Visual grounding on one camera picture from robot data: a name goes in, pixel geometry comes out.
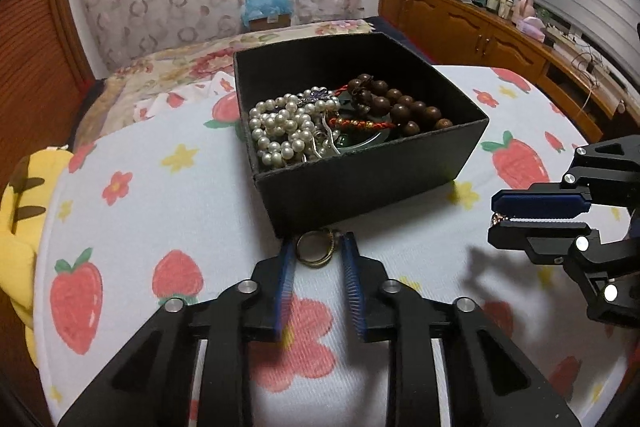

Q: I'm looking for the wooden louvered wardrobe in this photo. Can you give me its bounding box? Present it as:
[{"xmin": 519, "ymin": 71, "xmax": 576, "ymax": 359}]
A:
[{"xmin": 0, "ymin": 0, "xmax": 96, "ymax": 184}]

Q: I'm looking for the pink tissue box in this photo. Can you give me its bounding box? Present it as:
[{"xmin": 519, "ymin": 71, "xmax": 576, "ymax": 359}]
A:
[{"xmin": 516, "ymin": 16, "xmax": 546, "ymax": 42}]

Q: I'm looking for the silver hair pin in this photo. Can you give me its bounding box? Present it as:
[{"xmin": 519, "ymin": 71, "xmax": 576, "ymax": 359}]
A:
[{"xmin": 297, "ymin": 87, "xmax": 341, "ymax": 159}]

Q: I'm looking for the wooden sideboard cabinet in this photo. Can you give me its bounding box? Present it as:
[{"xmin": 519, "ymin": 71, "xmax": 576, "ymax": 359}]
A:
[{"xmin": 378, "ymin": 0, "xmax": 639, "ymax": 142}]

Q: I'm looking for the floral bed quilt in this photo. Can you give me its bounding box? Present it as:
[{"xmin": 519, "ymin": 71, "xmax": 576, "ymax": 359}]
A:
[{"xmin": 70, "ymin": 20, "xmax": 374, "ymax": 150}]

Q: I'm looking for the black open jewelry box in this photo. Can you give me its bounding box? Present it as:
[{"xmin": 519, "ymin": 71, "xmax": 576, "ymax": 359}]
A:
[{"xmin": 234, "ymin": 32, "xmax": 489, "ymax": 239}]

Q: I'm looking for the brown wooden bead bracelet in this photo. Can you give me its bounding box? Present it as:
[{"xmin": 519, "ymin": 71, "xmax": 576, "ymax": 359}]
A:
[{"xmin": 345, "ymin": 72, "xmax": 454, "ymax": 137}]

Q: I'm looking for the gold metal bangle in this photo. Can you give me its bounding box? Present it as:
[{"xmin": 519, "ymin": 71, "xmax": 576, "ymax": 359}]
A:
[{"xmin": 295, "ymin": 228, "xmax": 341, "ymax": 269}]

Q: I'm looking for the green jade bangle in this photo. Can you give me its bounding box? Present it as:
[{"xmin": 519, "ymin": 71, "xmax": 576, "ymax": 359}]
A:
[{"xmin": 335, "ymin": 129, "xmax": 390, "ymax": 153}]

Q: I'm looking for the white pearl necklace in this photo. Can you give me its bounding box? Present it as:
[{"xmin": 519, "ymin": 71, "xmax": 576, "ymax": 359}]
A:
[{"xmin": 246, "ymin": 84, "xmax": 343, "ymax": 170}]

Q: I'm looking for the yellow Pikachu plush toy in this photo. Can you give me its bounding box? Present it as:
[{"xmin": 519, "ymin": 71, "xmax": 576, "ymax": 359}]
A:
[{"xmin": 0, "ymin": 147, "xmax": 73, "ymax": 362}]

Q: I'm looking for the red braided cord bracelet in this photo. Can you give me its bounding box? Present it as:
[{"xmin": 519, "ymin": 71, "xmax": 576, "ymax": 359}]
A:
[{"xmin": 326, "ymin": 83, "xmax": 396, "ymax": 134}]

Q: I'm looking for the cardboard box with blue tissue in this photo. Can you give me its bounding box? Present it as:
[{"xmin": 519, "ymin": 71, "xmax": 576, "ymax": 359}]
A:
[{"xmin": 241, "ymin": 0, "xmax": 293, "ymax": 31}]

